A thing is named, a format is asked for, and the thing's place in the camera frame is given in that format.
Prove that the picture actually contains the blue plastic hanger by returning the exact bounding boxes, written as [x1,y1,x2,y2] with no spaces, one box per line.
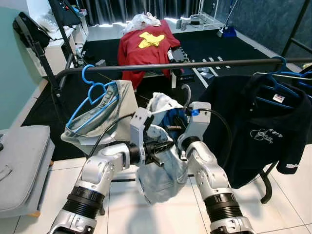
[251,56,312,105]
[66,64,120,130]

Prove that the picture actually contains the black curtain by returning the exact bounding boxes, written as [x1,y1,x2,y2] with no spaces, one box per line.
[78,0,205,26]

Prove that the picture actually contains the blue broom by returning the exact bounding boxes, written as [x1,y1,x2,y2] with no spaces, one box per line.
[217,0,240,38]

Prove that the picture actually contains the grey shorts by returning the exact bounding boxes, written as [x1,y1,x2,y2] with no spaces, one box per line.
[61,79,142,156]

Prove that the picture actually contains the black bag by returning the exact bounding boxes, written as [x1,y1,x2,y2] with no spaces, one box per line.
[54,0,83,26]

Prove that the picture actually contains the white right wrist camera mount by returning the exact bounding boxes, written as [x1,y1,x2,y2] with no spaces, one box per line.
[183,101,213,142]

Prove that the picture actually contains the black polo shirt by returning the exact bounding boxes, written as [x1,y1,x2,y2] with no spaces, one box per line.
[197,74,312,189]

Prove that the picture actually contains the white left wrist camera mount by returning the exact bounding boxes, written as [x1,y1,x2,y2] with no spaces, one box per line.
[129,107,156,166]

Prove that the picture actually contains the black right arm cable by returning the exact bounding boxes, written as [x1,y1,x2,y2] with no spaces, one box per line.
[193,108,234,164]

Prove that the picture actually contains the light blue denim shorts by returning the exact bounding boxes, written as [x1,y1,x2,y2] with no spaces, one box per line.
[136,93,188,204]

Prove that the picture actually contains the black metal clothes rack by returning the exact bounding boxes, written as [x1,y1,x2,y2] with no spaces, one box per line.
[53,58,312,215]

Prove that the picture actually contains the white plastic bag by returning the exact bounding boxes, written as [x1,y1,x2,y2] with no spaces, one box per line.
[124,12,161,32]

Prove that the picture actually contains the black metal pole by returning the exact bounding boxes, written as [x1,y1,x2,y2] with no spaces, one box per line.
[283,0,312,57]
[48,0,74,66]

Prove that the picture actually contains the black backpack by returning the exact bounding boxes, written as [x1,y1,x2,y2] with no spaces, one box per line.
[13,11,52,48]

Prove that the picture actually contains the red cloth with yellow star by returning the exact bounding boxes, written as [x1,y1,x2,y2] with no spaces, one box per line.
[117,20,181,89]

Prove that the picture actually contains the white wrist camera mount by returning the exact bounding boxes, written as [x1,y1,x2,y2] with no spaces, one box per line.
[129,107,156,166]
[183,101,213,142]

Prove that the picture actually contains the white cabinet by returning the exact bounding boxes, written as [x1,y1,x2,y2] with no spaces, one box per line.
[27,0,88,76]

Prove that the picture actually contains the black equipment box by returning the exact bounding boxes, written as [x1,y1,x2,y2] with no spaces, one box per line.
[168,46,193,81]

